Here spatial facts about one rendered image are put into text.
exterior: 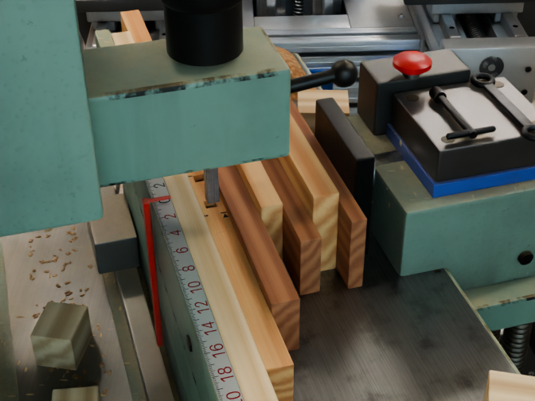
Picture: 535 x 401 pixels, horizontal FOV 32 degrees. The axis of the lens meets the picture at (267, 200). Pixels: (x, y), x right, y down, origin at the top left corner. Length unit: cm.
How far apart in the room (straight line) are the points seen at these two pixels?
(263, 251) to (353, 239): 7
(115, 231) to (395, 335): 29
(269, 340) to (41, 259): 36
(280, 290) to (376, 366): 8
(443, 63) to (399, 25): 72
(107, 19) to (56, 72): 85
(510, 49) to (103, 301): 72
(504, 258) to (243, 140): 23
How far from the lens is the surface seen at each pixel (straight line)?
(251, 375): 57
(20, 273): 90
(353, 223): 66
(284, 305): 62
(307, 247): 66
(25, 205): 59
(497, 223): 72
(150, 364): 77
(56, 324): 79
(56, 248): 92
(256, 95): 62
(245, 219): 69
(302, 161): 70
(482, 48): 133
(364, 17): 150
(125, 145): 62
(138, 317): 81
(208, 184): 69
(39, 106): 56
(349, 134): 69
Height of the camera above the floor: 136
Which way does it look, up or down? 36 degrees down
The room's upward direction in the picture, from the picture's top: straight up
